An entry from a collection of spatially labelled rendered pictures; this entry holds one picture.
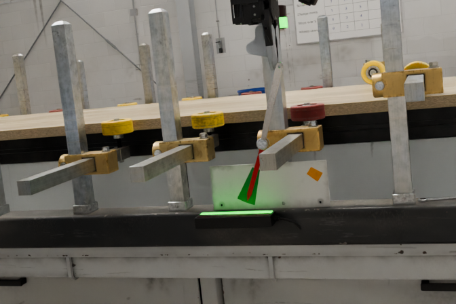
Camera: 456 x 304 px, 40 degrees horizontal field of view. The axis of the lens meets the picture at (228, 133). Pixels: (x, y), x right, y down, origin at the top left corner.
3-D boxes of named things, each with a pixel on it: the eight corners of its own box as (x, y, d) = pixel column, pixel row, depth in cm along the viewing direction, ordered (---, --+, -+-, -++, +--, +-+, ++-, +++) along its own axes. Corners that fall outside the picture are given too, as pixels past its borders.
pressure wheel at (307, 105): (325, 153, 142) (321, 102, 141) (291, 155, 144) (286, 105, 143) (330, 147, 149) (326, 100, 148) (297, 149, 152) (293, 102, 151)
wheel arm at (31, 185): (32, 199, 123) (29, 178, 122) (17, 199, 124) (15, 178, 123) (131, 160, 164) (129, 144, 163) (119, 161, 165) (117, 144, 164)
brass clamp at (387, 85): (444, 93, 120) (442, 67, 120) (372, 99, 125) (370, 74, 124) (442, 91, 126) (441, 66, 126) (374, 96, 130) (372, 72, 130)
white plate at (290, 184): (330, 207, 130) (326, 160, 129) (214, 210, 139) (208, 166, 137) (330, 206, 131) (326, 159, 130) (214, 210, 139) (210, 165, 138)
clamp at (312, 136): (320, 150, 130) (318, 127, 129) (258, 155, 134) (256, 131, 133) (324, 146, 135) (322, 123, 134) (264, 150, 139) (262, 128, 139)
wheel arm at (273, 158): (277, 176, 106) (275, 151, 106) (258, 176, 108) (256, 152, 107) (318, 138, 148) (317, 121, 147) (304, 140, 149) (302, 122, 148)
